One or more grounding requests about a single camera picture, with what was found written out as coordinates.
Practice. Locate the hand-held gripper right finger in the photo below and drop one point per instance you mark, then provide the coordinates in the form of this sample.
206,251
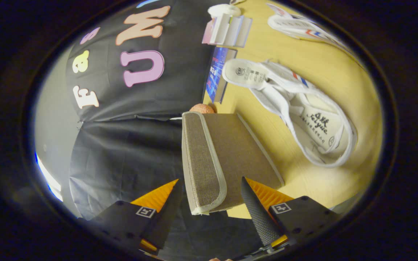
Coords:
259,217

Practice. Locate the green-edged white book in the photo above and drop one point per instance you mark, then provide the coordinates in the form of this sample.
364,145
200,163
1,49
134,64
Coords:
235,30

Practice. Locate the pink cover book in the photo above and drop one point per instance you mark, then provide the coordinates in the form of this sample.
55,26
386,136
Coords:
218,30

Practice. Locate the lavender cover book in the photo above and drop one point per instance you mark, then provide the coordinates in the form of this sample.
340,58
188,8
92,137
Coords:
246,32

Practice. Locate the white knobbly oval object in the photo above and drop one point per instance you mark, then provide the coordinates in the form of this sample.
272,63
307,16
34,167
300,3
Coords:
223,10

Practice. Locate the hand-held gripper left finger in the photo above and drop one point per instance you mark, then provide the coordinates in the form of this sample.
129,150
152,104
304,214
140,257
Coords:
163,221

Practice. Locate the white canvas shoe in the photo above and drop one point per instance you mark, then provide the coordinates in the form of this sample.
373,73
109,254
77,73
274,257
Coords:
296,29
278,90

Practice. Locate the blue printed book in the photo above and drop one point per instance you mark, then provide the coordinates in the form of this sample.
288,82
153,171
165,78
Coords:
218,69

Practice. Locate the black backdrop cloth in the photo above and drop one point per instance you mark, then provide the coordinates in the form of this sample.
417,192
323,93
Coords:
122,156

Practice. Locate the brown fabric storage box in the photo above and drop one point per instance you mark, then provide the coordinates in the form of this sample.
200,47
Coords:
238,152

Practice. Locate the orange rough oval object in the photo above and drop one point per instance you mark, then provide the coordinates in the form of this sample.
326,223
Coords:
202,108

